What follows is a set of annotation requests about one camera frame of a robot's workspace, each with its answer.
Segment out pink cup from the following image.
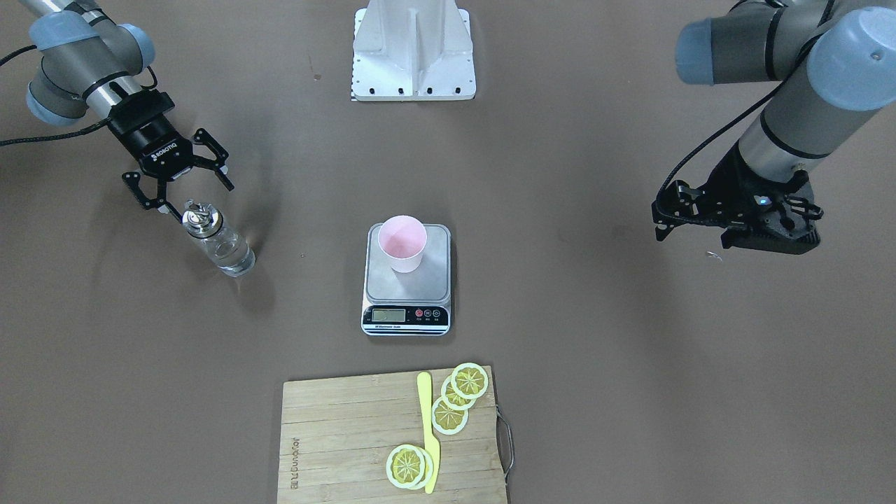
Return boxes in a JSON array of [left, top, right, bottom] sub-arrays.
[[377, 215, 428, 274]]

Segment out wooden cutting board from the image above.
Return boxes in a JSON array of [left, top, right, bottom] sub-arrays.
[[277, 371, 513, 503]]

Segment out silver kitchen scale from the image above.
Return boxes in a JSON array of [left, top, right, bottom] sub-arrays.
[[360, 223, 452, 336]]

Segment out lemon slice near handle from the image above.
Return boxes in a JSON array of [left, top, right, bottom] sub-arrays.
[[385, 444, 435, 490]]

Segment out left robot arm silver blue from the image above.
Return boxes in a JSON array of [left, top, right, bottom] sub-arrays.
[[652, 1, 895, 255]]

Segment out camera black cable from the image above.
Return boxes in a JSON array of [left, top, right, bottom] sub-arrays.
[[0, 43, 113, 149], [658, 28, 827, 204]]

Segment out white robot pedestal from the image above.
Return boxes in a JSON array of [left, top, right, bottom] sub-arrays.
[[350, 1, 477, 102]]

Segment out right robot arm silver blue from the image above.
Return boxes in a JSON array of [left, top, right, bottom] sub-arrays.
[[24, 1, 234, 215]]

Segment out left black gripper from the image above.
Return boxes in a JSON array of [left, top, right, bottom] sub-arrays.
[[707, 148, 820, 255]]

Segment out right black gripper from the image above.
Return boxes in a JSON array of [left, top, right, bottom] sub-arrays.
[[108, 92, 235, 223]]

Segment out yellow plastic knife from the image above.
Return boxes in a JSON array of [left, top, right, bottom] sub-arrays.
[[416, 371, 441, 494]]

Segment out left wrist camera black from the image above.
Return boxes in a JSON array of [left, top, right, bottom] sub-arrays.
[[652, 181, 725, 242]]

